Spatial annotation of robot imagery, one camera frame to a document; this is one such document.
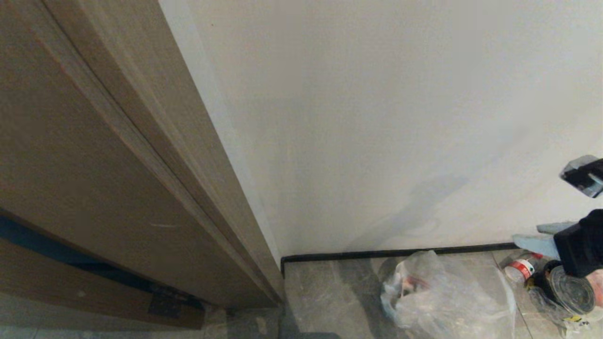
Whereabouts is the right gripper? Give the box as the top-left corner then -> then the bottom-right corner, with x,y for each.
512,209 -> 603,279

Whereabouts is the clear plastic trash bag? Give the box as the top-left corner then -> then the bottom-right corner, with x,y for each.
380,250 -> 603,339

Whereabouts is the red and white can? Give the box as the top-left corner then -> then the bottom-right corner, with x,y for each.
504,258 -> 537,284

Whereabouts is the black round plastic container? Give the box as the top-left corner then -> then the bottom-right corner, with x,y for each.
541,260 -> 597,316

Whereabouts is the black baseboard strip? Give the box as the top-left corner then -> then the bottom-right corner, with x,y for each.
281,242 -> 520,277

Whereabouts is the brown wooden cabinet door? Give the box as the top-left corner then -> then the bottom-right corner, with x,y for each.
0,0 -> 286,310

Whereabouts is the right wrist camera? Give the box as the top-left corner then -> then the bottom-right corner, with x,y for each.
559,155 -> 603,199

